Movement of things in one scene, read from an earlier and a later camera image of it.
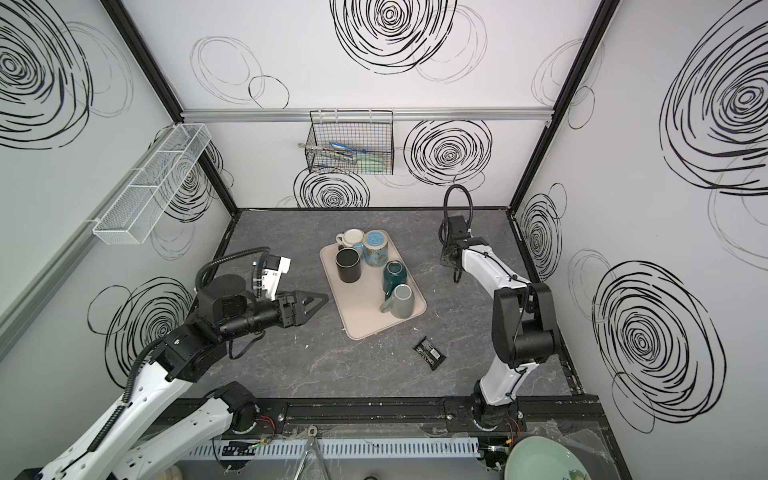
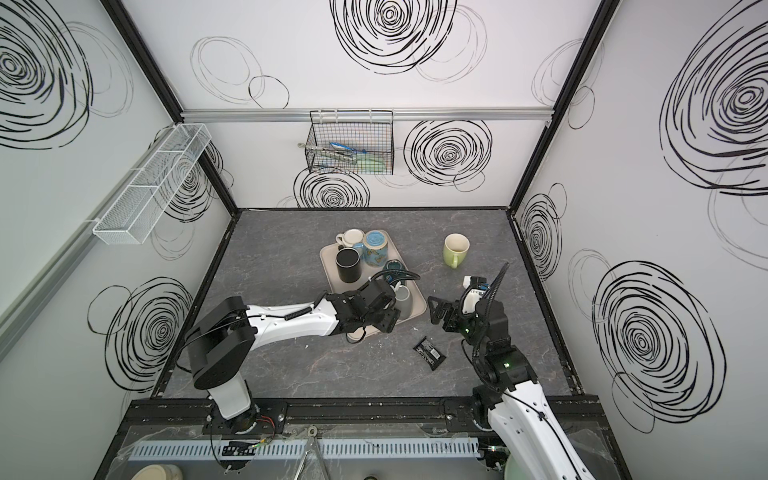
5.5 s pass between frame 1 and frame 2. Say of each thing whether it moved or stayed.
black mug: stayed
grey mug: stayed
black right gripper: moved
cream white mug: stayed
